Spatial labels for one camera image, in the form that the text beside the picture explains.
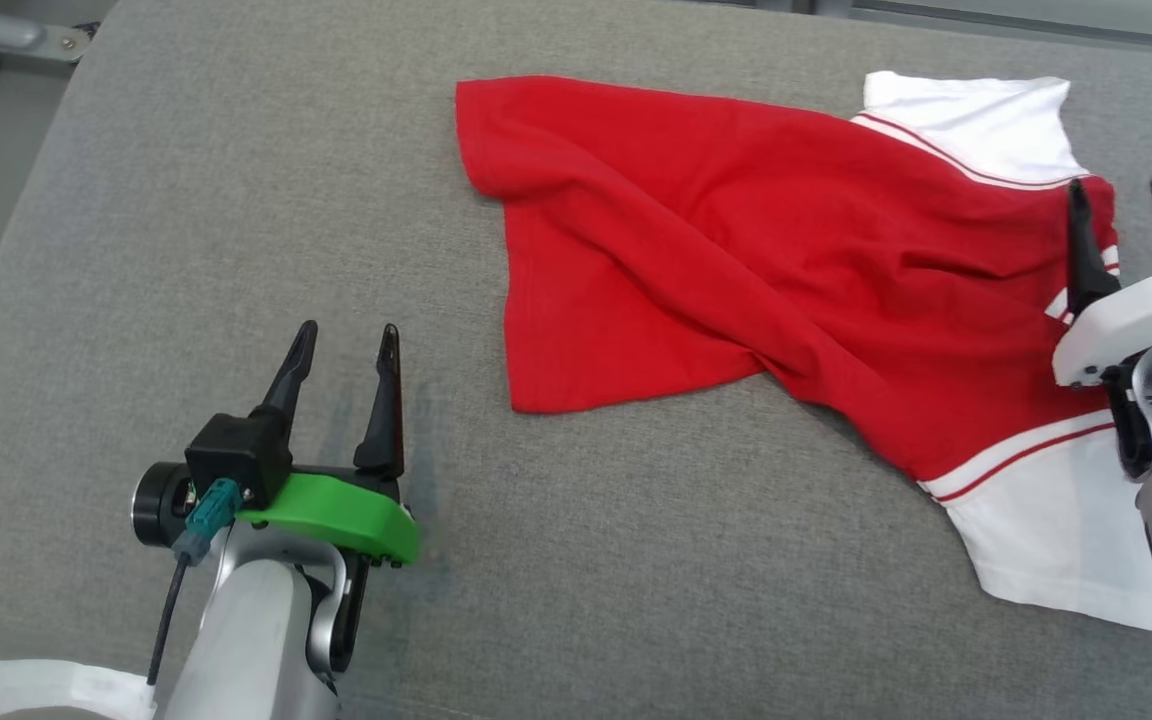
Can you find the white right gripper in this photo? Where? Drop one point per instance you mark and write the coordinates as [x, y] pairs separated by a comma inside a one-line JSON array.
[[1136, 320]]

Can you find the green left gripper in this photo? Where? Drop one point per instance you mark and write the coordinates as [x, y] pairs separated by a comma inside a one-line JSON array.
[[356, 515]]

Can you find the red shirt with white sleeves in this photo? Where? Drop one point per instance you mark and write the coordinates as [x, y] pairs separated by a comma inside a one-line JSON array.
[[736, 250]]

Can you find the small black caster wheel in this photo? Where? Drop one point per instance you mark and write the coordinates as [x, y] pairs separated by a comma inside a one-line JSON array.
[[88, 30]]

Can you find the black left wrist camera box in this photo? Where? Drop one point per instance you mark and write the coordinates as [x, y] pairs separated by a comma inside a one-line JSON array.
[[236, 455]]

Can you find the teal left camera connector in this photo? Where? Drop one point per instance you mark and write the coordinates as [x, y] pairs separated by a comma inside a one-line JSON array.
[[208, 515]]

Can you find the grey metal wheeled frame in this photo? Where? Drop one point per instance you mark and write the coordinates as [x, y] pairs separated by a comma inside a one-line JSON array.
[[6, 35]]

